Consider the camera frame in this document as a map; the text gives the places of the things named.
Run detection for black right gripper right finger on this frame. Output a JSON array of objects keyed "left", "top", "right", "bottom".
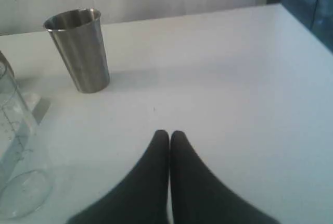
[{"left": 170, "top": 131, "right": 277, "bottom": 223}]

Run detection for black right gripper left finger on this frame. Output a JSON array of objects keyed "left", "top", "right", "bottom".
[{"left": 68, "top": 130, "right": 169, "bottom": 223}]

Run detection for stainless steel cup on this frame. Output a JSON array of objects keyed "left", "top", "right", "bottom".
[{"left": 43, "top": 8, "right": 110, "bottom": 93}]

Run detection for clear measuring jar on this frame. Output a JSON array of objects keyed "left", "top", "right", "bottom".
[{"left": 1, "top": 55, "right": 54, "bottom": 221}]

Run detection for dark blue background object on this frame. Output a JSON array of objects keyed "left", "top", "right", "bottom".
[{"left": 266, "top": 0, "right": 333, "bottom": 50}]

